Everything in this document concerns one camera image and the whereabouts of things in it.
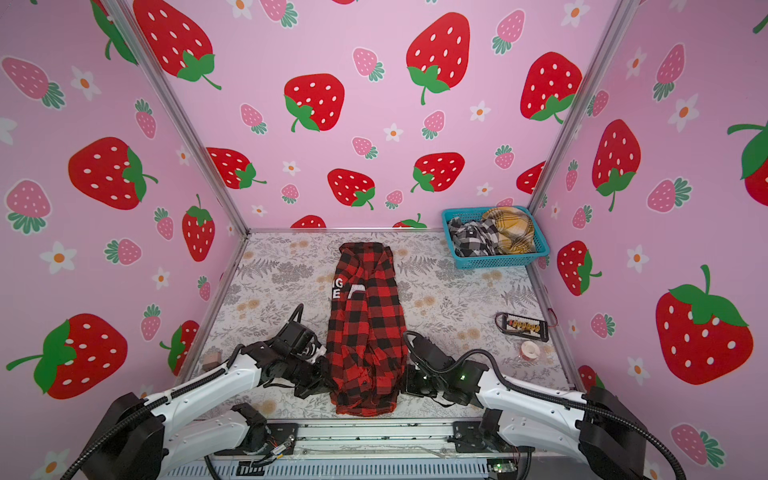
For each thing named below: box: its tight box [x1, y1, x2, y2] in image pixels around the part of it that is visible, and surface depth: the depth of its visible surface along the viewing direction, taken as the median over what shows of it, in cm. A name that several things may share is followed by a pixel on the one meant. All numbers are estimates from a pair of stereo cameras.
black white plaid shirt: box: [448, 217, 501, 257], surface depth 109 cm
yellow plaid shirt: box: [482, 207, 536, 254], surface depth 110 cm
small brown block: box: [202, 352, 221, 372], surface depth 88 cm
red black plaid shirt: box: [326, 242, 408, 417], surface depth 90 cm
